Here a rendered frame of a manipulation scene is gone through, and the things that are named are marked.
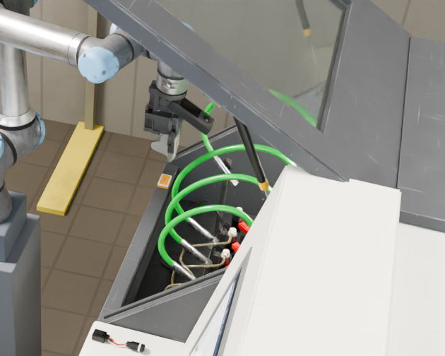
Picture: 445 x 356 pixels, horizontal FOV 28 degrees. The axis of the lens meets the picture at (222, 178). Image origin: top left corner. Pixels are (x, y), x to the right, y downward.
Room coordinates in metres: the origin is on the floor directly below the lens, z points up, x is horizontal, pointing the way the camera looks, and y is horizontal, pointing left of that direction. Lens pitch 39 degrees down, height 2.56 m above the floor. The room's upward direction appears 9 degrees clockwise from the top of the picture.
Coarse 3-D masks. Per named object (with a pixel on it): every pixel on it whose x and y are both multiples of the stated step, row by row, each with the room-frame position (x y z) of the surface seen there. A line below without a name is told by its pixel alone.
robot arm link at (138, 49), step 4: (112, 24) 1.74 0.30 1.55; (112, 28) 1.73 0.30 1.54; (116, 28) 1.73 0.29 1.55; (112, 32) 1.73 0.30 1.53; (116, 32) 1.68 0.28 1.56; (120, 32) 1.68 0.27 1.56; (124, 32) 1.68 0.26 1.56; (128, 36) 1.68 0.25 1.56; (132, 40) 1.67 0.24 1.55; (132, 44) 1.67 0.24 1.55; (136, 44) 1.68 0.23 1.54; (140, 44) 1.69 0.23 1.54; (136, 48) 1.67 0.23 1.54; (140, 48) 1.68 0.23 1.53; (144, 48) 1.69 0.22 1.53; (136, 52) 1.67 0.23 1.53; (140, 52) 1.68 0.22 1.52; (144, 52) 1.69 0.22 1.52; (148, 52) 1.69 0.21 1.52; (136, 56) 1.67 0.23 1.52; (144, 56) 1.70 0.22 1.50; (148, 56) 1.69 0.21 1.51; (132, 60) 1.66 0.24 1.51
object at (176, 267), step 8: (200, 208) 1.45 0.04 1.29; (208, 208) 1.45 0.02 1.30; (216, 208) 1.45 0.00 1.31; (224, 208) 1.45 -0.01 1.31; (232, 208) 1.45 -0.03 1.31; (184, 216) 1.46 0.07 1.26; (240, 216) 1.44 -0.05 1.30; (248, 216) 1.45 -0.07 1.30; (168, 224) 1.46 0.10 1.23; (176, 224) 1.46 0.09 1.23; (248, 224) 1.44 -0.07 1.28; (160, 240) 1.46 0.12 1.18; (160, 248) 1.46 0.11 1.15; (168, 256) 1.46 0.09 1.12; (176, 264) 1.46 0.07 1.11; (184, 272) 1.46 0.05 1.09
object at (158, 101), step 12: (156, 96) 1.69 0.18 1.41; (168, 96) 1.67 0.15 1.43; (180, 96) 1.68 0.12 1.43; (156, 108) 1.69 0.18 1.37; (168, 108) 1.69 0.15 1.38; (144, 120) 1.67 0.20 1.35; (156, 120) 1.67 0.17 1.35; (168, 120) 1.67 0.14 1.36; (180, 120) 1.69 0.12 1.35; (156, 132) 1.67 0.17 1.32; (168, 132) 1.67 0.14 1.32
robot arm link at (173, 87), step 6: (156, 78) 1.70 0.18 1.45; (162, 78) 1.67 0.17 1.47; (156, 84) 1.69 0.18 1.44; (162, 84) 1.67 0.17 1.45; (168, 84) 1.66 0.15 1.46; (174, 84) 1.67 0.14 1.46; (180, 84) 1.67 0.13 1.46; (186, 84) 1.69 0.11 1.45; (162, 90) 1.67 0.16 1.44; (168, 90) 1.67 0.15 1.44; (174, 90) 1.67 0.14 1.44; (180, 90) 1.67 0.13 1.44
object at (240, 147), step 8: (240, 144) 1.61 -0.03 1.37; (256, 144) 1.61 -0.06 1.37; (216, 152) 1.61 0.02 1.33; (224, 152) 1.61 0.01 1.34; (272, 152) 1.60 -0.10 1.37; (200, 160) 1.61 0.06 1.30; (288, 160) 1.59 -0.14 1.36; (184, 168) 1.62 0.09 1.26; (192, 168) 1.62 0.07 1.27; (184, 176) 1.62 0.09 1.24; (176, 184) 1.62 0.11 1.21; (176, 192) 1.62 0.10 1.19; (176, 208) 1.62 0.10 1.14; (192, 224) 1.61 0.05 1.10; (200, 232) 1.61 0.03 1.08; (208, 232) 1.62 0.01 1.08; (208, 240) 1.61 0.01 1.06; (216, 240) 1.61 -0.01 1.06
